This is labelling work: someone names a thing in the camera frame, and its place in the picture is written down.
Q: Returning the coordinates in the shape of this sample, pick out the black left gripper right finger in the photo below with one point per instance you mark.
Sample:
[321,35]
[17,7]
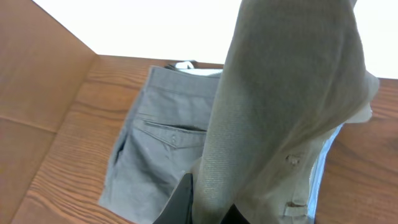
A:
[234,216]

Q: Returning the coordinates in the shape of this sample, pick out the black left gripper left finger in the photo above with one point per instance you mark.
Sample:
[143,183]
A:
[178,209]

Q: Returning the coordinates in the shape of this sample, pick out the khaki beige shorts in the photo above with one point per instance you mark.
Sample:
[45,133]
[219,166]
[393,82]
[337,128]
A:
[294,72]

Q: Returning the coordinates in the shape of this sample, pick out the folded grey shorts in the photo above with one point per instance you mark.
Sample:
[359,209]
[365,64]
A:
[162,137]

